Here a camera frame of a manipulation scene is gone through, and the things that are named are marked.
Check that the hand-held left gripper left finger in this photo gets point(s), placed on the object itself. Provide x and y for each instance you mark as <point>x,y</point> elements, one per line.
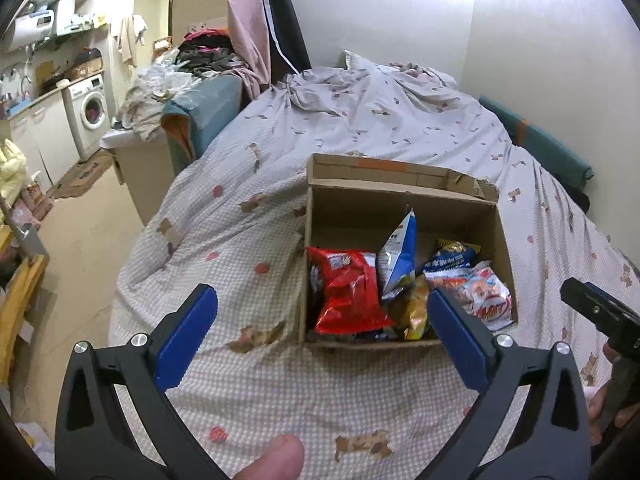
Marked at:
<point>187,335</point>

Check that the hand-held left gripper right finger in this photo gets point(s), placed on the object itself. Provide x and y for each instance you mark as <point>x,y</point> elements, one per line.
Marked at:
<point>457,335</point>

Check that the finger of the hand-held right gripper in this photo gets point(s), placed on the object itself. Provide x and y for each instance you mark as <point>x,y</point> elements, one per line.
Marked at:
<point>582,300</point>
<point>615,297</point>

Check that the white and red snack packet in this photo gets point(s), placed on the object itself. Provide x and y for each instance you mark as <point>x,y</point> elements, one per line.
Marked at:
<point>480,295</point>

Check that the golden yellow snack packet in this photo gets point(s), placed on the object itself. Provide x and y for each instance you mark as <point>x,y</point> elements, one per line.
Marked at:
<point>415,310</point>

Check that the dark blue snack packet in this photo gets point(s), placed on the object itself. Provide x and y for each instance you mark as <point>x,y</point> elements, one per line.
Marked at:
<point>452,257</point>

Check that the blue packet with green lettering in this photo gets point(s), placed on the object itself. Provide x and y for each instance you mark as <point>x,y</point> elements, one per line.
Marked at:
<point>400,255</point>

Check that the cardboard box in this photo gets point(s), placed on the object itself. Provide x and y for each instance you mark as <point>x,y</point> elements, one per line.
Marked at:
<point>350,220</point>

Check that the person's right hand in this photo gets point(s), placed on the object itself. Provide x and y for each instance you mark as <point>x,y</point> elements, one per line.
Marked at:
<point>596,410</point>

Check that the person's left hand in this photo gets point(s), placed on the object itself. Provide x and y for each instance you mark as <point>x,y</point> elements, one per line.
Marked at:
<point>275,460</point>

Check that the wooden rack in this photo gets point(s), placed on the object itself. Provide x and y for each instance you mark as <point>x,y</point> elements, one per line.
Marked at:
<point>22,300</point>

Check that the beige low cabinet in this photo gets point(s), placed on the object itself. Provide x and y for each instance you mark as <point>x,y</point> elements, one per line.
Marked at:
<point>142,170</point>

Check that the metal pole with clamp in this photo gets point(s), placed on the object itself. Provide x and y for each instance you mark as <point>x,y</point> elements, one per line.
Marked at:
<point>30,245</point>

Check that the brown floor rug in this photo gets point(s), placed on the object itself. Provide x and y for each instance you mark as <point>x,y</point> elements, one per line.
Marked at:
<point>82,175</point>

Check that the yellow puffer jacket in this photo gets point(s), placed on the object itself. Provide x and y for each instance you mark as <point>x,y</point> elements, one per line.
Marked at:
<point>12,170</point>

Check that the pile of light clothes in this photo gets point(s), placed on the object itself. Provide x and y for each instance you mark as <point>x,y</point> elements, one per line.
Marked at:
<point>150,95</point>

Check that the white kitchen cabinet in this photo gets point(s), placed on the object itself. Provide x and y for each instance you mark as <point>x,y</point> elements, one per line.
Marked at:
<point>42,140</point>

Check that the white washing machine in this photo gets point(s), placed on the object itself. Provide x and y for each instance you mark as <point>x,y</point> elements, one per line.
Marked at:
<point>90,110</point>

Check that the pile of dark clothes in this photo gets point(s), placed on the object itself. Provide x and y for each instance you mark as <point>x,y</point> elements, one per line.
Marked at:
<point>210,52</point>

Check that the white pillow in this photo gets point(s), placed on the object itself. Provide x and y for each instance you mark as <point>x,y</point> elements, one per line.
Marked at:
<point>357,59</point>

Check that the hanging white towel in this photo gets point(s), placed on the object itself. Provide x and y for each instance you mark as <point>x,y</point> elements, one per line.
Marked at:
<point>131,37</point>

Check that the pink curtain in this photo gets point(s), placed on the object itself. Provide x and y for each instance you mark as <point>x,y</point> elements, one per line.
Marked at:
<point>247,25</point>

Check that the dark curtain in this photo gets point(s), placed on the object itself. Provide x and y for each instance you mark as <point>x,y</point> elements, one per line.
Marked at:
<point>285,25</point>

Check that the white water heater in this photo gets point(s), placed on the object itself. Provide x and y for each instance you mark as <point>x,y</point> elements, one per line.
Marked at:
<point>40,22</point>

